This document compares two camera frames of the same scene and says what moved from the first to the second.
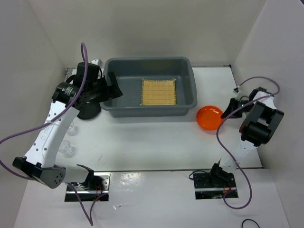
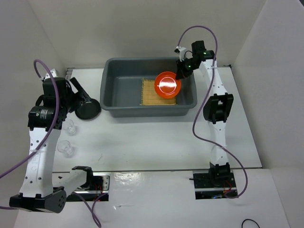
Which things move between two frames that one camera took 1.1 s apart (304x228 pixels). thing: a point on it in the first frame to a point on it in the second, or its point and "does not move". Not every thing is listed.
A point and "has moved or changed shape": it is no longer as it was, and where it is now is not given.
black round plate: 88,111 does not move
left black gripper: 112,92 to 80,98
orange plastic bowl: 208,118 has moved or changed shape
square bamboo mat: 155,92 does not move
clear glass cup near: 65,147 does not move
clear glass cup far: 72,129 does not move
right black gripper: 231,108 to 181,72
